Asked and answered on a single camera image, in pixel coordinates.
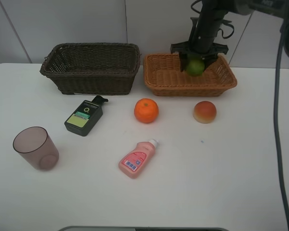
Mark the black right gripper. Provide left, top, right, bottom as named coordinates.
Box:
left=171, top=41, right=228, bottom=72

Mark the green lime fruit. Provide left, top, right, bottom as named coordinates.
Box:
left=185, top=59, right=205, bottom=77

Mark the red yellow peach fruit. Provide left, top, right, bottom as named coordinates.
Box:
left=193, top=101, right=217, bottom=124

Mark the orange tangerine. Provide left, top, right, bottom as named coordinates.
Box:
left=134, top=98, right=159, bottom=123

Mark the pink detergent bottle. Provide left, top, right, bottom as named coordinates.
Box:
left=118, top=139, right=159, bottom=179

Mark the black green pump bottle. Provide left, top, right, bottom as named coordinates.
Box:
left=64, top=95, right=108, bottom=137

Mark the translucent purple plastic cup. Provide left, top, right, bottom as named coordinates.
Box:
left=13, top=127, right=59, bottom=171

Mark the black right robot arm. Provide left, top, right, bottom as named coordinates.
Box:
left=171, top=0, right=289, bottom=71

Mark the orange wicker basket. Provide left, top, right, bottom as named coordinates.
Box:
left=143, top=53, right=237, bottom=97

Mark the dark brown wicker basket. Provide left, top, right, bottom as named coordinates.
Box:
left=40, top=42, right=141, bottom=95

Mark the grey right arm cable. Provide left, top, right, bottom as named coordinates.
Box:
left=273, top=14, right=289, bottom=231

